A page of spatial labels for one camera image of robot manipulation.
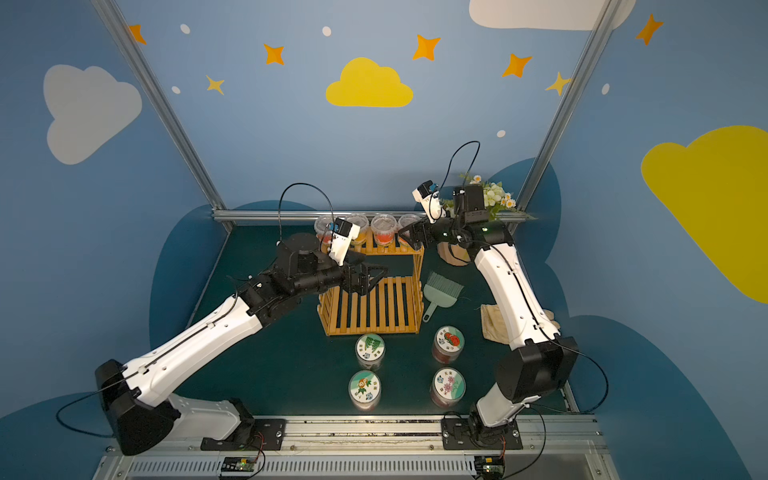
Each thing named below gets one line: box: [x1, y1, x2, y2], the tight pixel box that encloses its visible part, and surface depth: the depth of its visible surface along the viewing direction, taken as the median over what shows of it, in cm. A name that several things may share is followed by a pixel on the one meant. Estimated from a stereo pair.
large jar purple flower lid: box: [430, 366, 466, 407], surface depth 76 cm
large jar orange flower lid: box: [348, 370, 382, 412], surface depth 76 cm
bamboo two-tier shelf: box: [317, 240, 425, 336], surface depth 95 cm
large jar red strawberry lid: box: [432, 325, 465, 365], surface depth 84 cm
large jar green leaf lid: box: [355, 333, 386, 371], surface depth 83 cm
